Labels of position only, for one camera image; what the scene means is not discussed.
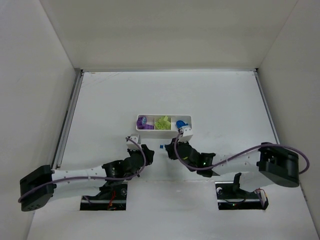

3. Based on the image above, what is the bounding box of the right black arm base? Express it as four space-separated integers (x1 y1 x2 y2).
215 173 269 211

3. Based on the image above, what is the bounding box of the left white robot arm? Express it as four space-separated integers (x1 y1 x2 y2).
18 144 155 212

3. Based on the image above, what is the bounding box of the lime green lego brick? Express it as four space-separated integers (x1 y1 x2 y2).
154 120 166 131

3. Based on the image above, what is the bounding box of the purple cable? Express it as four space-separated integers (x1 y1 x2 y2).
17 136 147 203
173 128 311 176

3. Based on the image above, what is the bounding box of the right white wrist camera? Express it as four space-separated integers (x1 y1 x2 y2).
178 125 194 143

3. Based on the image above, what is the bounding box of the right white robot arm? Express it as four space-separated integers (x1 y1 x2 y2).
164 138 299 192

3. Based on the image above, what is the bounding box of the purple round lego piece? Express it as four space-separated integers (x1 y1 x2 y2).
136 115 148 130

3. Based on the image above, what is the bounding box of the blue arch lego piece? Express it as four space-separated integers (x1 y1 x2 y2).
175 120 188 129

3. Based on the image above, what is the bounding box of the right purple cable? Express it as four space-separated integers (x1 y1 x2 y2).
173 128 311 176

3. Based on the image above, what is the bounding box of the white three-compartment tray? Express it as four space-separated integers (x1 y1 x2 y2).
135 114 192 139

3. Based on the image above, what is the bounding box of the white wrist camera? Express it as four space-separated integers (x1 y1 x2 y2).
178 125 194 143
126 133 141 151

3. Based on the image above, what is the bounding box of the lime lego plate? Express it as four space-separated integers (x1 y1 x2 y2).
160 115 171 130

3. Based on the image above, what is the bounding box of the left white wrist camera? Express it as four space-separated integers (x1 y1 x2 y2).
126 133 141 151

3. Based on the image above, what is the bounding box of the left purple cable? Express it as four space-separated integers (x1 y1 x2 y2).
17 136 147 203

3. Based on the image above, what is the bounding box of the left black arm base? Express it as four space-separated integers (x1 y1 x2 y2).
79 182 128 211

